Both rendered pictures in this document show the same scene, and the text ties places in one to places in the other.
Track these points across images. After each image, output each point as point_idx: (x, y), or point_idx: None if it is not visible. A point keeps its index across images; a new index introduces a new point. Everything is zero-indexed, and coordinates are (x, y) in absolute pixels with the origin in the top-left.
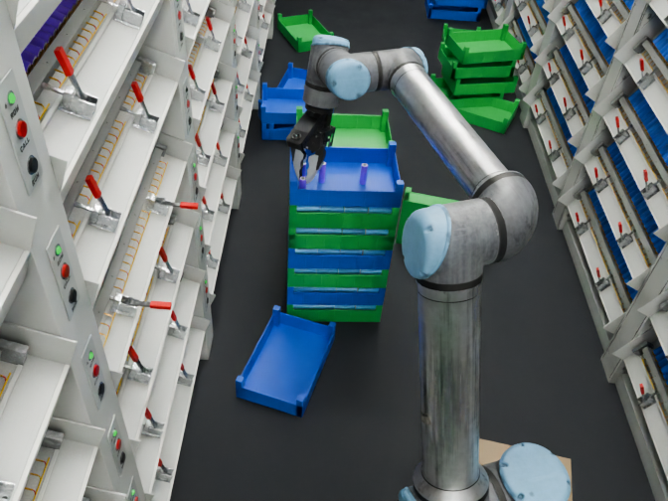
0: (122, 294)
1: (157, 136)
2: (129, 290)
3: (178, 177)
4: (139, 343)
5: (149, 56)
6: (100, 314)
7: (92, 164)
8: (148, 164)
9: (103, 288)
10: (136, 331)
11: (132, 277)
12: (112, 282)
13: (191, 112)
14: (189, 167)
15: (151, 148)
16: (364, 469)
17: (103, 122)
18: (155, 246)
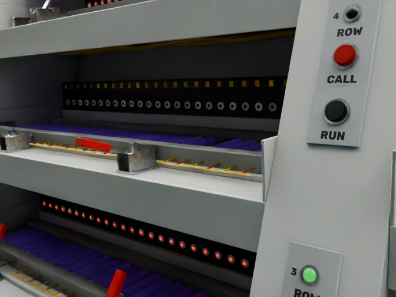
0: (32, 150)
1: (145, 2)
2: (31, 152)
3: (208, 188)
4: (22, 292)
5: None
6: (20, 129)
7: (111, 7)
8: (231, 148)
9: (43, 130)
10: (38, 287)
11: (44, 154)
12: (43, 132)
13: (389, 118)
14: (273, 240)
15: (123, 6)
16: None
17: None
18: (71, 163)
